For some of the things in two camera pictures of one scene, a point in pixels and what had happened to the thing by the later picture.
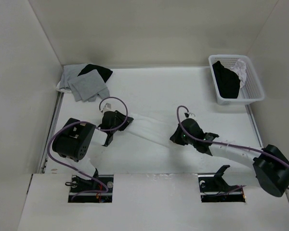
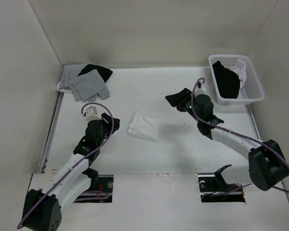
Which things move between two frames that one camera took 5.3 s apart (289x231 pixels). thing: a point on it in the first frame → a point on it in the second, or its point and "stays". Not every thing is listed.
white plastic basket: [252, 91] stays
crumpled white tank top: [241, 69] stays
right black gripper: [176, 137] → [178, 99]
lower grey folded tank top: [69, 72] stays
